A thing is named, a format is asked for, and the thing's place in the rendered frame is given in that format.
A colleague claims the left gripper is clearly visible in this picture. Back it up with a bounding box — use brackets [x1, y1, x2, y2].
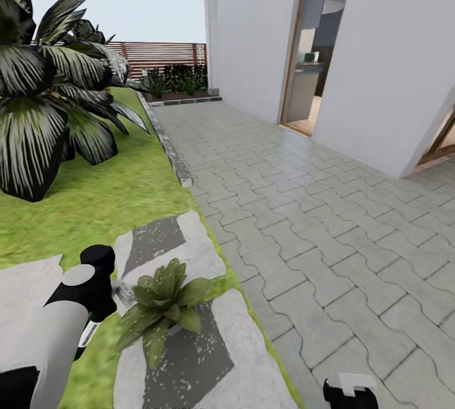
[91, 284, 117, 322]

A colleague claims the insectifuge atomizer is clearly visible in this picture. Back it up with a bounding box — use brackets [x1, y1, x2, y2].
[74, 313, 101, 361]

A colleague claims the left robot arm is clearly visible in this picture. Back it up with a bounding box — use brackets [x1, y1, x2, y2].
[0, 244, 136, 409]

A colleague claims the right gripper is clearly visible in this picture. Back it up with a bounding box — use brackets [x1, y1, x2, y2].
[323, 379, 379, 409]

